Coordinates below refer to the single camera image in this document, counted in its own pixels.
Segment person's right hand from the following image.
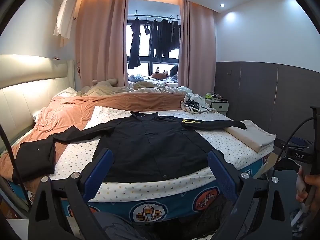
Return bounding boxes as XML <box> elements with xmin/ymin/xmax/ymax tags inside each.
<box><xmin>296</xmin><ymin>167</ymin><xmax>320</xmax><ymax>205</ymax></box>

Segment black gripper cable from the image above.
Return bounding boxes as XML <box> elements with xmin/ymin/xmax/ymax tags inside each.
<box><xmin>273</xmin><ymin>116</ymin><xmax>317</xmax><ymax>176</ymax></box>

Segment cream padded headboard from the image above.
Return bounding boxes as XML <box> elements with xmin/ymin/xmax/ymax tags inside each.
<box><xmin>0</xmin><ymin>54</ymin><xmax>75</xmax><ymax>140</ymax></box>

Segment wall air conditioner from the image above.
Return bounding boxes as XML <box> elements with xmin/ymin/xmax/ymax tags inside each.
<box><xmin>53</xmin><ymin>0</ymin><xmax>78</xmax><ymax>48</ymax></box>

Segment long black hanging garment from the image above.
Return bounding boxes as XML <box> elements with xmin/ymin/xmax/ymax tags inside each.
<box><xmin>128</xmin><ymin>17</ymin><xmax>142</xmax><ymax>70</ymax></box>

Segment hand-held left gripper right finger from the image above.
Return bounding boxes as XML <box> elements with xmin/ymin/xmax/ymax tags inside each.
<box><xmin>207</xmin><ymin>149</ymin><xmax>292</xmax><ymax>240</ymax></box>

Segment patterned crumpled cloth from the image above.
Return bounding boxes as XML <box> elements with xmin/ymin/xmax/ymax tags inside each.
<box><xmin>180</xmin><ymin>94</ymin><xmax>218</xmax><ymax>115</ymax></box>

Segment clothes rail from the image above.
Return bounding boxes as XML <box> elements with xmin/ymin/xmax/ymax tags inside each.
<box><xmin>134</xmin><ymin>10</ymin><xmax>181</xmax><ymax>21</ymax></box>

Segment black framed window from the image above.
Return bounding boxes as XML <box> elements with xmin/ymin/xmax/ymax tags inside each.
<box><xmin>126</xmin><ymin>15</ymin><xmax>180</xmax><ymax>81</ymax></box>

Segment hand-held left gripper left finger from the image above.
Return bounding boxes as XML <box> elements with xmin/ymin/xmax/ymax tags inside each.
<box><xmin>28</xmin><ymin>148</ymin><xmax>114</xmax><ymax>240</ymax></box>

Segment white floral bed sheet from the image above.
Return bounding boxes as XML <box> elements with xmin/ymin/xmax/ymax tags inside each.
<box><xmin>49</xmin><ymin>105</ymin><xmax>274</xmax><ymax>203</ymax></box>

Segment crumpled pale bedding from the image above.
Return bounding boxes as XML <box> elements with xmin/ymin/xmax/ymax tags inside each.
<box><xmin>132</xmin><ymin>80</ymin><xmax>193</xmax><ymax>94</ymax></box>

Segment person's grey pants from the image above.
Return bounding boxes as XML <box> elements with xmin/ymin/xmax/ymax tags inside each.
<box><xmin>91</xmin><ymin>212</ymin><xmax>142</xmax><ymax>240</ymax></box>

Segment brown plush toy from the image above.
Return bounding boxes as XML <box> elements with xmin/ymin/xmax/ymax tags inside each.
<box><xmin>151</xmin><ymin>66</ymin><xmax>168</xmax><ymax>80</ymax></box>

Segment folded black garment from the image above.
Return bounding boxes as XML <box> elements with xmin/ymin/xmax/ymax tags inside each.
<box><xmin>11</xmin><ymin>140</ymin><xmax>57</xmax><ymax>184</ymax></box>

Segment bundle of black cables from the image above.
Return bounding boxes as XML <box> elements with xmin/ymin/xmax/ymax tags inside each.
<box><xmin>187</xmin><ymin>99</ymin><xmax>209</xmax><ymax>111</ymax></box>

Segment pink curtain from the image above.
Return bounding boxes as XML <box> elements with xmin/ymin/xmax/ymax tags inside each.
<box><xmin>179</xmin><ymin>0</ymin><xmax>217</xmax><ymax>93</ymax></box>
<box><xmin>75</xmin><ymin>0</ymin><xmax>129</xmax><ymax>90</ymax></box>

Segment beige plush pillow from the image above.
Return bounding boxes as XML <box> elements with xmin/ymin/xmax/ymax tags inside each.
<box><xmin>77</xmin><ymin>79</ymin><xmax>133</xmax><ymax>97</ymax></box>

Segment black long-sleeved shirt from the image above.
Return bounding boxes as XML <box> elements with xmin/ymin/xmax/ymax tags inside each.
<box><xmin>51</xmin><ymin>111</ymin><xmax>247</xmax><ymax>183</ymax></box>

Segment brown cardboard sheet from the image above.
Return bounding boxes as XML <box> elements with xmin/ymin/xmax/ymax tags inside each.
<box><xmin>270</xmin><ymin>152</ymin><xmax>285</xmax><ymax>171</ymax></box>

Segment orange blanket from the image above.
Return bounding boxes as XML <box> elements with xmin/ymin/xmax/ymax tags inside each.
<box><xmin>0</xmin><ymin>92</ymin><xmax>187</xmax><ymax>183</ymax></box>

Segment white nightstand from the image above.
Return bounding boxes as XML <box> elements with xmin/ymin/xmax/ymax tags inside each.
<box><xmin>204</xmin><ymin>94</ymin><xmax>229</xmax><ymax>117</ymax></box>

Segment dark fuzzy cloth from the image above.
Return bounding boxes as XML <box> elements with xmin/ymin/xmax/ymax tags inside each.
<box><xmin>172</xmin><ymin>195</ymin><xmax>240</xmax><ymax>240</ymax></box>

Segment folded beige cloth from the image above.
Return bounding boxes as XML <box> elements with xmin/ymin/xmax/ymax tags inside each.
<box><xmin>223</xmin><ymin>119</ymin><xmax>277</xmax><ymax>153</ymax></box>

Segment bed with blue printed sheet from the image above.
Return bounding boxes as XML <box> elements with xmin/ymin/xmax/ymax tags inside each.
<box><xmin>7</xmin><ymin>152</ymin><xmax>275</xmax><ymax>223</ymax></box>

